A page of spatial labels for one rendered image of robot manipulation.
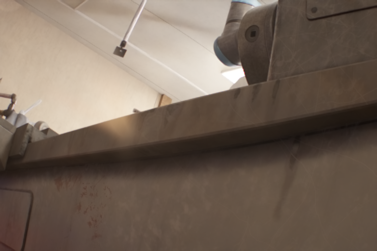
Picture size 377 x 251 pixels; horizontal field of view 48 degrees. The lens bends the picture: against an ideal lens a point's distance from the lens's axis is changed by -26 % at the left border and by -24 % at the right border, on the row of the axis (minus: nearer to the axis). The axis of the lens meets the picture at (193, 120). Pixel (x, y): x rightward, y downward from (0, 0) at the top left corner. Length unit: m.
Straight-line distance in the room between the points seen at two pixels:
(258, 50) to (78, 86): 5.22
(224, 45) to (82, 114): 4.80
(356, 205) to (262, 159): 0.17
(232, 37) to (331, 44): 0.72
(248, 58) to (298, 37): 0.30
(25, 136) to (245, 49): 0.54
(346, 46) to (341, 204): 0.20
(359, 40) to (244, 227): 0.25
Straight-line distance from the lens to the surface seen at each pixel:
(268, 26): 0.89
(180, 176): 0.63
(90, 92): 6.13
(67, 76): 5.99
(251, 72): 0.90
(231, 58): 1.29
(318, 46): 0.59
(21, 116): 2.09
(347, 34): 0.57
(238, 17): 1.33
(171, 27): 5.34
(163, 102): 6.71
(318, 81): 0.50
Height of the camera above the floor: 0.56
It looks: 23 degrees up
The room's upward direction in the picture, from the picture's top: 16 degrees clockwise
